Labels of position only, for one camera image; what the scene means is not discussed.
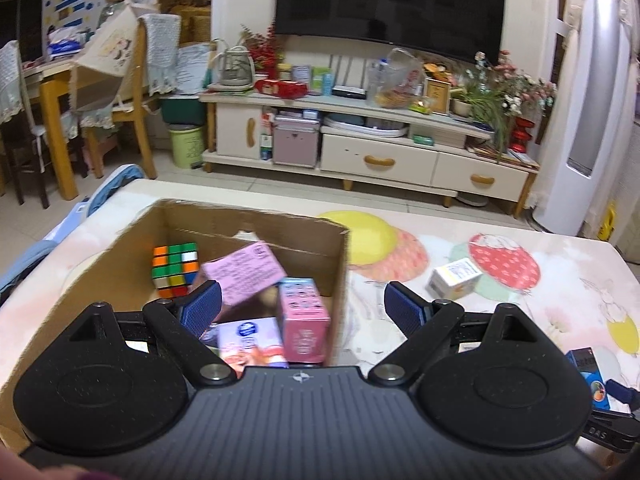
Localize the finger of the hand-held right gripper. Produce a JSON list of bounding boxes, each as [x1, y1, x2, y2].
[[605, 379, 640, 406]]

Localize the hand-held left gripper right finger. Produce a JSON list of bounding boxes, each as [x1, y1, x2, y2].
[[367, 281, 551, 386]]

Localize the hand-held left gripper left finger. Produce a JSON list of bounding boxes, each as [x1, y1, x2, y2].
[[57, 280, 238, 387]]

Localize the blue medicine box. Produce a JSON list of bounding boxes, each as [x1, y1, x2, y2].
[[565, 347, 612, 413]]

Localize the colourful puzzle cube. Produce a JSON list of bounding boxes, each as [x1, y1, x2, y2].
[[152, 242, 201, 298]]

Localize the small pink box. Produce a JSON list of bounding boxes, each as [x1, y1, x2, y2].
[[192, 241, 288, 308]]

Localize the cartoon bear tissue pack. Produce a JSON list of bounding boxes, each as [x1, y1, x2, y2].
[[200, 317, 290, 378]]

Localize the green printed cardboard box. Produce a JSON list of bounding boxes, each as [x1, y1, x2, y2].
[[0, 199, 351, 453]]

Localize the pink cartoon figure box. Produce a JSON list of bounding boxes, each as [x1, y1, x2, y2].
[[276, 277, 332, 365]]

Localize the small cream box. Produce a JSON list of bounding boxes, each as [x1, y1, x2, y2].
[[425, 257, 483, 298]]

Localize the floral printed tablecloth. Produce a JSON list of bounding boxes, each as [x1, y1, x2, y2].
[[0, 177, 640, 480]]

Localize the cream television cabinet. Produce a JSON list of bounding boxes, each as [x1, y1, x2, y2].
[[200, 90, 541, 218]]

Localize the blue cloth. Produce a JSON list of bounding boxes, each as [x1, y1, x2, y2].
[[0, 165, 146, 291]]

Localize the light green trash bin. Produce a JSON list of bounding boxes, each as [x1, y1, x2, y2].
[[167, 124, 206, 170]]

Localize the stack of papers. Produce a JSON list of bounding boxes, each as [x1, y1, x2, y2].
[[467, 142, 541, 168]]

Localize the white round basin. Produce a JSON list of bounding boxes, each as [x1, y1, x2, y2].
[[320, 112, 407, 138]]

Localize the pink storage case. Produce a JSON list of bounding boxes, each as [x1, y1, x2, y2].
[[272, 115, 321, 168]]

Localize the yellow wooden chair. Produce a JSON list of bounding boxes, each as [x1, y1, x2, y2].
[[80, 25, 161, 181]]

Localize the dark green storage box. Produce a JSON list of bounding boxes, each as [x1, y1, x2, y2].
[[160, 94, 208, 126]]

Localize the red vase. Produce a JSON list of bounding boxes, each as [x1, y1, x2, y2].
[[510, 116, 535, 153]]

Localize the framed certificate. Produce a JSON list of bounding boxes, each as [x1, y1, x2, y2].
[[425, 78, 451, 115]]

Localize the green potted plant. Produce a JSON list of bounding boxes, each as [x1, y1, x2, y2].
[[450, 82, 516, 161]]

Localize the clear plastic bag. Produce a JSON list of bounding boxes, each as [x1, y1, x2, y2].
[[367, 47, 426, 109]]

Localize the dark wooden chair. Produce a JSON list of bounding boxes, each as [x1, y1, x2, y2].
[[0, 120, 51, 211]]

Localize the red snack box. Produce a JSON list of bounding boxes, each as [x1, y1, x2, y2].
[[254, 78, 307, 99]]

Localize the white printed paper bag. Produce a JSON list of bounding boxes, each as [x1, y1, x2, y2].
[[175, 42, 216, 96]]

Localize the green white carton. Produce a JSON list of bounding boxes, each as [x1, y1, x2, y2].
[[312, 66, 335, 97]]

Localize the glass teapot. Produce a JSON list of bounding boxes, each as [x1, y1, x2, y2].
[[212, 45, 256, 92]]

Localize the pink artificial flowers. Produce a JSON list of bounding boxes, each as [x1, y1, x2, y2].
[[472, 50, 558, 116]]

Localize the white lace chair cover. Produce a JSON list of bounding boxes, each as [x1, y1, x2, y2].
[[137, 12, 182, 96]]

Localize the red berry bouquet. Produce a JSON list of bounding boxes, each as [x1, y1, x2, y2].
[[240, 22, 283, 78]]

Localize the white standing air conditioner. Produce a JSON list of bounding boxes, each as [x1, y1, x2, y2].
[[530, 0, 636, 238]]

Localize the cream tote bag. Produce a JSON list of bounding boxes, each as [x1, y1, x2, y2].
[[70, 2, 141, 111]]

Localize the woven wicker basket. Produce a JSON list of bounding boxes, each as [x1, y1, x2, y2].
[[167, 5, 213, 43]]

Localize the pale chair cover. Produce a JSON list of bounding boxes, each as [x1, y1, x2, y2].
[[0, 40, 26, 126]]

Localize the black flat television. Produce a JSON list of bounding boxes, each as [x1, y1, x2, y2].
[[275, 0, 508, 66]]

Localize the glass jar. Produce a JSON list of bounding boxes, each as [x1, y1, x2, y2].
[[97, 0, 141, 26]]

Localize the cream curtain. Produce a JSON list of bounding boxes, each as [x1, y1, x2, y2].
[[617, 0, 640, 126]]

